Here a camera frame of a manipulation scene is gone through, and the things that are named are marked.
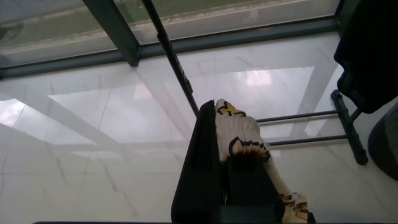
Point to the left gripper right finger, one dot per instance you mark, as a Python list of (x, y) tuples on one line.
[(248, 186)]

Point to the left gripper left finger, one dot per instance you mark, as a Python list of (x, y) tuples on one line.
[(199, 186)]

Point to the cream printed garment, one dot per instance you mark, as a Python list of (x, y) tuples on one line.
[(236, 130)]

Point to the black garment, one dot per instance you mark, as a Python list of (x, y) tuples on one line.
[(370, 56)]

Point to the black clothes rack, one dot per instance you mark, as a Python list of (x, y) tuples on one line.
[(174, 59)]

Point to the white laundry basket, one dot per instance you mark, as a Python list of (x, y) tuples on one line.
[(387, 146)]

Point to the window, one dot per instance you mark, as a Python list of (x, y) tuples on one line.
[(115, 31)]

